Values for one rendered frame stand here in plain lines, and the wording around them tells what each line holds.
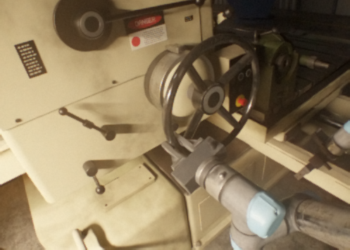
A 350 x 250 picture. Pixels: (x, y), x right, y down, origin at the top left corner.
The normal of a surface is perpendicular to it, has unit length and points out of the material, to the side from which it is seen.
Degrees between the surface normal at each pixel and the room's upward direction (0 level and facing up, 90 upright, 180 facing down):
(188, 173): 19
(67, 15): 90
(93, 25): 90
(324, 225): 72
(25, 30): 90
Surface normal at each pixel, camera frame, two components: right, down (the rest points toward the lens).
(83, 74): 0.59, 0.39
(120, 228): -0.12, -0.82
